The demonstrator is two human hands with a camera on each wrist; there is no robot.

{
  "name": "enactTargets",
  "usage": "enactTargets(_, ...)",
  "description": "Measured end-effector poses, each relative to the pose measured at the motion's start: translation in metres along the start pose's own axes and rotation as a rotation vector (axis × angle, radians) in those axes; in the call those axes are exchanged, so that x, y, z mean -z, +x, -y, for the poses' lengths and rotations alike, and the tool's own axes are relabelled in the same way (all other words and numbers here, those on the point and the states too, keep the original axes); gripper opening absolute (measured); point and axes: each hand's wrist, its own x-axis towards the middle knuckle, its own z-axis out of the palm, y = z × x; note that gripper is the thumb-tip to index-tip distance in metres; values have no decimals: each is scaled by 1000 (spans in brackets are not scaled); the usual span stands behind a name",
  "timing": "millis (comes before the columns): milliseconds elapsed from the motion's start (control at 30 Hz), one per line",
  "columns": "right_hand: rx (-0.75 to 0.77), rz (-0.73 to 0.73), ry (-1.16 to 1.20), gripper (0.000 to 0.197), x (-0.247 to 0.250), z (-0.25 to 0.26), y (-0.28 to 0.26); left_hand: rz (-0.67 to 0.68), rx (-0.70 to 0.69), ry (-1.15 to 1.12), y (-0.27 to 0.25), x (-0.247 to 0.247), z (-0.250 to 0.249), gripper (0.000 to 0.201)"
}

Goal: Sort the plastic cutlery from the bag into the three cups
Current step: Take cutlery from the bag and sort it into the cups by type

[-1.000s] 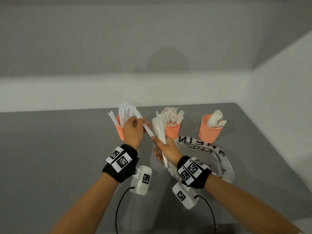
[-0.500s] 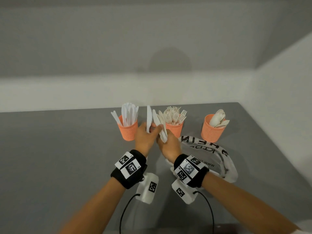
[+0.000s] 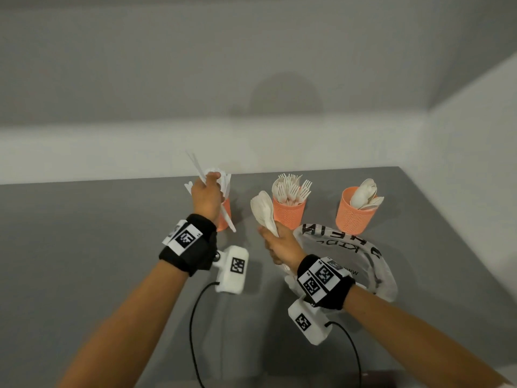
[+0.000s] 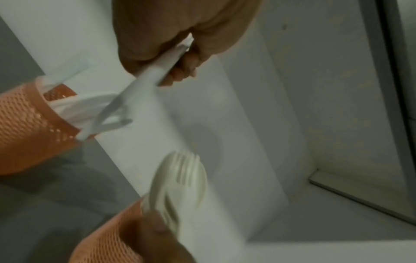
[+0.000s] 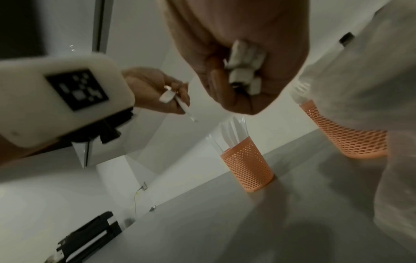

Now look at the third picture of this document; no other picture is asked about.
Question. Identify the person's right hand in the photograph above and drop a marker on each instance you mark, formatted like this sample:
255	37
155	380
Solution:
286	248

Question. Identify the orange mesh cup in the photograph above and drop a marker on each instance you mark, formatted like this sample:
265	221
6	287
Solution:
353	220
288	216
225	216

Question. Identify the bunch of white plastic spoons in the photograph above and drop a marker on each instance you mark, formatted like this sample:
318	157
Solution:
365	191

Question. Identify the black marker wristband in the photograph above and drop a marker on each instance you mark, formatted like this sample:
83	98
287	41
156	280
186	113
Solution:
198	254
339	296

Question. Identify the white plastic knife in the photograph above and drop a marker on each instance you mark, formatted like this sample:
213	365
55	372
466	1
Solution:
229	221
197	165

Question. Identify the person's left forearm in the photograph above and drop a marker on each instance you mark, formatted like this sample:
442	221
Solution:
121	339

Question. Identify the clear plastic bag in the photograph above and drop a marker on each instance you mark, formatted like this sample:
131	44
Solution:
385	278

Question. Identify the person's left hand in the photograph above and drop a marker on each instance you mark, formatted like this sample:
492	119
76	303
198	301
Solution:
208	197

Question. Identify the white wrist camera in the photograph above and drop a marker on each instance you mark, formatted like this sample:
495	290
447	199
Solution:
230	282
315	331

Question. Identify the person's right forearm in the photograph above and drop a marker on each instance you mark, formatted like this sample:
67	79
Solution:
416	343

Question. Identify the bunch of white plastic forks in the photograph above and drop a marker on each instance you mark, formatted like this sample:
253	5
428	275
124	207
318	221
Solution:
291	189

